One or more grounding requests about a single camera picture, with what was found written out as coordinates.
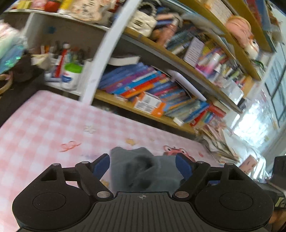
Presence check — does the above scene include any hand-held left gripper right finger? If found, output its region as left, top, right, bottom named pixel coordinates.
left=172, top=153, right=253, bottom=199

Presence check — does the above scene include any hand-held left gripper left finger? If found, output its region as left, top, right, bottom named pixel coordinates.
left=33, top=153, right=114, bottom=199

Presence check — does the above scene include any grey fleece towel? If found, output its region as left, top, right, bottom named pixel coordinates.
left=109, top=146, right=186, bottom=194

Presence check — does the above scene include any small pink box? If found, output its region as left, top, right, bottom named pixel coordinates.
left=240, top=155, right=257, bottom=172

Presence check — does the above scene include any pile of worn booklets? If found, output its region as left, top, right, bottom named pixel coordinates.
left=201, top=124, right=241, bottom=166

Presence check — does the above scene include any clear shiny plastic bag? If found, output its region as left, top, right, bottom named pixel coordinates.
left=230, top=105, right=276, bottom=183

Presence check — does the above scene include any pink checkered desk mat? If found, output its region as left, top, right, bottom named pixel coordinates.
left=0, top=90, right=224, bottom=232

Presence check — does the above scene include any orange and white box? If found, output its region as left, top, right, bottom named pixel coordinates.
left=133, top=91, right=167, bottom=117

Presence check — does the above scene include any row of colourful books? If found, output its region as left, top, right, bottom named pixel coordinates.
left=98, top=62, right=226, bottom=126

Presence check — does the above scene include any white bottle with green cap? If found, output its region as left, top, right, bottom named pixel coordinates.
left=61, top=63, right=83, bottom=90

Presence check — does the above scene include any window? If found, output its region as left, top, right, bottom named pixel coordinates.
left=264, top=42, right=286, bottom=130

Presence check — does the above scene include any black digital piano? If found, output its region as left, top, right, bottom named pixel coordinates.
left=0, top=67, right=46, bottom=128

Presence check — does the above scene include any white thick book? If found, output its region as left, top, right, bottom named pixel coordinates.
left=109, top=56, right=141, bottom=66

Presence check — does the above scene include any wooden and white bookshelf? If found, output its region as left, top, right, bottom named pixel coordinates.
left=4, top=0, right=277, bottom=139

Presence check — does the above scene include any jumble of assorted books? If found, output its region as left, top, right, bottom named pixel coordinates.
left=154, top=7, right=247, bottom=94

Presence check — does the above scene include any pale printed card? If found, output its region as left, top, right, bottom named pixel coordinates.
left=183, top=37, right=205, bottom=67

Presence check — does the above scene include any white pen holder with pens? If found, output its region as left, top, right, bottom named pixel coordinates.
left=41, top=41, right=92, bottom=90

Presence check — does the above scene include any dark brown cloth bag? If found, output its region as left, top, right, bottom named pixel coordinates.
left=11, top=56, right=40, bottom=81

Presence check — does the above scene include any iridescent plastic bag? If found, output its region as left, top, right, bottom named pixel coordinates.
left=0, top=21, right=28, bottom=74

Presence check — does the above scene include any doll with orange hair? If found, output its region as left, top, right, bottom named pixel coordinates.
left=225, top=15, right=260, bottom=59

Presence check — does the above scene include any white quilted handbag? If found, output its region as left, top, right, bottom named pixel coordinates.
left=130, top=4, right=157, bottom=37

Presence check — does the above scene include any red snack tin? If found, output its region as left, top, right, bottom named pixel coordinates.
left=43, top=0, right=60, bottom=11

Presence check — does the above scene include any pink strap ring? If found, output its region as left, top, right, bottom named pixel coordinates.
left=0, top=74, right=13, bottom=95

